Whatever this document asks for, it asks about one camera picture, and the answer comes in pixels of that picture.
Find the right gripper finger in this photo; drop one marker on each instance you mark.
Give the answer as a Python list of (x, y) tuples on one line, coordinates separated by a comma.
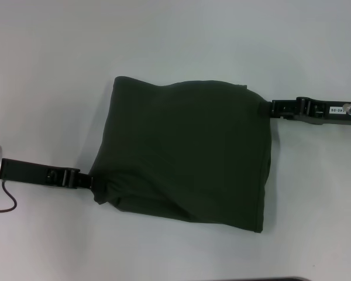
[(278, 109)]

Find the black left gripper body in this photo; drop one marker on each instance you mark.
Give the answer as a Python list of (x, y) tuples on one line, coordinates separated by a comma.
[(32, 174)]

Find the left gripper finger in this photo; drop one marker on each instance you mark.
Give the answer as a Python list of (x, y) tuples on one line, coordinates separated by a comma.
[(82, 180)]

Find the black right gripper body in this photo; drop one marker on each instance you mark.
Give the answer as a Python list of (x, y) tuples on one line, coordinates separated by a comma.
[(330, 112)]

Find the dark green printed t-shirt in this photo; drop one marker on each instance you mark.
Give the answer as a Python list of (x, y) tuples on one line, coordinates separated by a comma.
[(181, 152)]

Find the dark grey robot base edge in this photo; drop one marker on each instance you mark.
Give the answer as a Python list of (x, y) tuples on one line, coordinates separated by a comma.
[(280, 279)]

